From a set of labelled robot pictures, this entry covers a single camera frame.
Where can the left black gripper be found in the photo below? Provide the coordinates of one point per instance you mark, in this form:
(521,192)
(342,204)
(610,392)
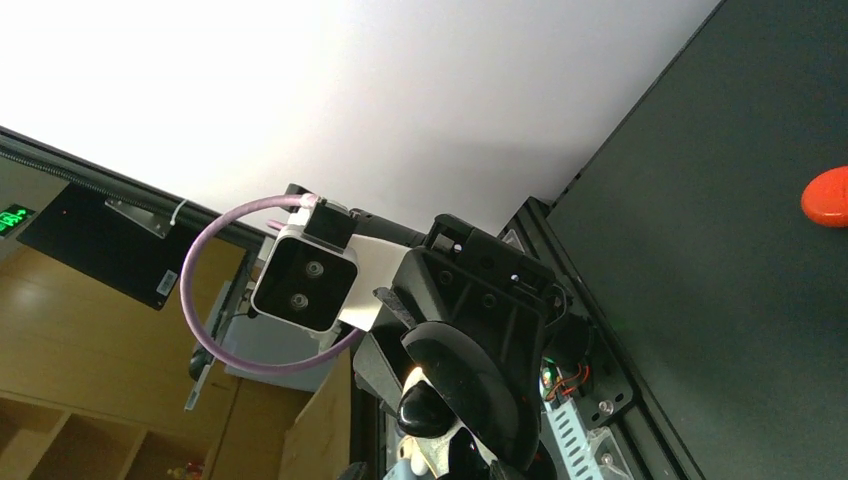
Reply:
(462,276)

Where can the black glossy earbud charging case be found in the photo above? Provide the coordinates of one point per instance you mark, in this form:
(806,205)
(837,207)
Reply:
(488,379)

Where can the red round cap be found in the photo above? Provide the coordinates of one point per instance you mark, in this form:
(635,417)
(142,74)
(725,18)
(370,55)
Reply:
(824,199)

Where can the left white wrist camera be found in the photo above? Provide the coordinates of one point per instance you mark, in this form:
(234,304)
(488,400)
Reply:
(324,266)

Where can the white slotted cable duct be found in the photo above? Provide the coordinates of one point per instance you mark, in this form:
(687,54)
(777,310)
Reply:
(586,453)

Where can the wall mounted black monitor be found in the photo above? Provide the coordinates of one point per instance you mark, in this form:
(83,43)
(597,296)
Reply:
(78,229)

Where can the black aluminium front rail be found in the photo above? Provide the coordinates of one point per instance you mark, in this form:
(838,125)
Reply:
(611,395)

